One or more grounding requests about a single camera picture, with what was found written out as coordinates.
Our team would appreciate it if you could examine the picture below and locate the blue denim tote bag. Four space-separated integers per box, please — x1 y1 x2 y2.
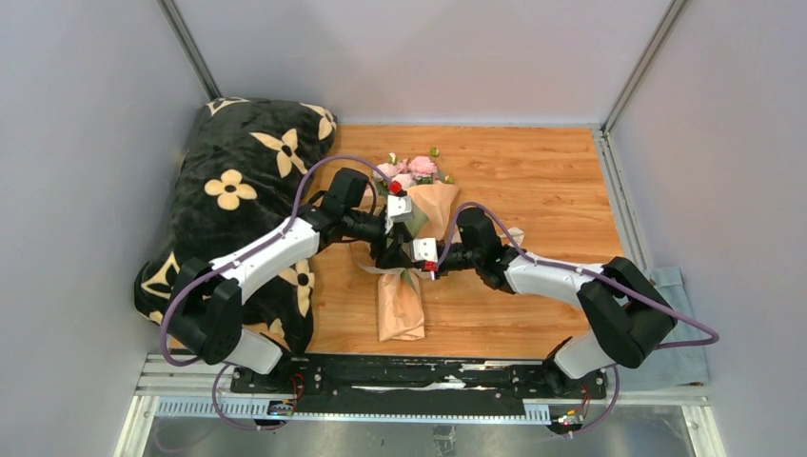
619 267 709 391

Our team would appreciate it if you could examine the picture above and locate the pink fake flower bouquet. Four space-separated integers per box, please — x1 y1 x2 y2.
372 147 455 189

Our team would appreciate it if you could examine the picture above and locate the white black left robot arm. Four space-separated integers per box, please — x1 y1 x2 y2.
161 169 414 393

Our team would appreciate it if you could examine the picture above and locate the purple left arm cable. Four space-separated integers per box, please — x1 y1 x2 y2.
158 154 404 432

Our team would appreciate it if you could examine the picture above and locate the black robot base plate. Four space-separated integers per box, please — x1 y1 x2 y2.
230 353 608 417

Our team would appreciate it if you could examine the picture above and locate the green and peach wrapping paper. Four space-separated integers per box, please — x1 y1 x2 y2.
348 182 459 342

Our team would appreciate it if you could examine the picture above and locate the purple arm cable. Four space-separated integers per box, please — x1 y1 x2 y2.
436 201 720 436
158 154 404 432

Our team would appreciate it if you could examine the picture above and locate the white gold-lettered ribbon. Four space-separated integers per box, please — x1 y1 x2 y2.
348 227 524 279

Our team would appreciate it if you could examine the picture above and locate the aluminium front frame rail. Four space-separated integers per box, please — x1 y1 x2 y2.
115 353 726 456

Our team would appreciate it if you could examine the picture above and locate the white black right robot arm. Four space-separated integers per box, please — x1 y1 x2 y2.
432 207 678 398

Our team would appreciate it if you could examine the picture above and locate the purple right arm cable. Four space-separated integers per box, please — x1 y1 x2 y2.
436 201 720 436

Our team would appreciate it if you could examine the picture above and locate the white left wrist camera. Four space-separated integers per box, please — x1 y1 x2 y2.
386 181 413 223

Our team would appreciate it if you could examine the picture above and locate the black floral plush blanket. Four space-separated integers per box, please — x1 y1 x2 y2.
133 97 337 325

